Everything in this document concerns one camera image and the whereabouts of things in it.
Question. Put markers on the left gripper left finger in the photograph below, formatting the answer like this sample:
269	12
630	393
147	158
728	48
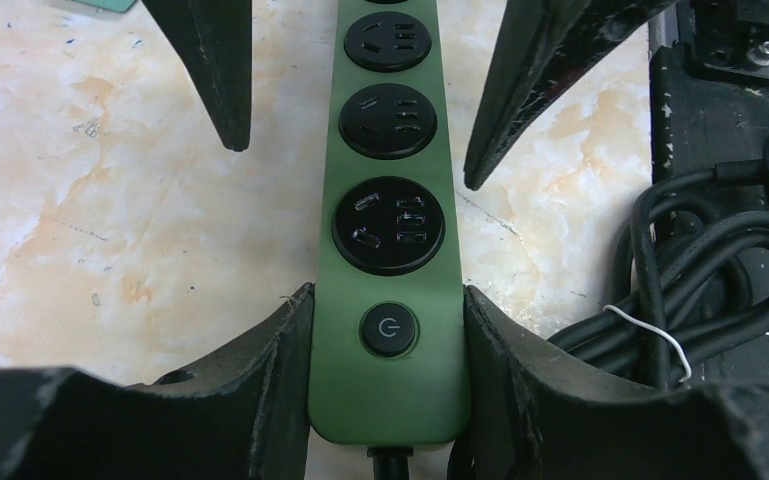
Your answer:
237	413

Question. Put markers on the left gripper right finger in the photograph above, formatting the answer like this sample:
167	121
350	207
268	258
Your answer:
540	413

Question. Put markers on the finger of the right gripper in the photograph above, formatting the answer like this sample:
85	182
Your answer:
213	39
543	47

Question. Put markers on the green power strip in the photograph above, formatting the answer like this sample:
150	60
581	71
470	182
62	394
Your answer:
388	352

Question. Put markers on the teal plug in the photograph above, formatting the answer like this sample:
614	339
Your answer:
115	6

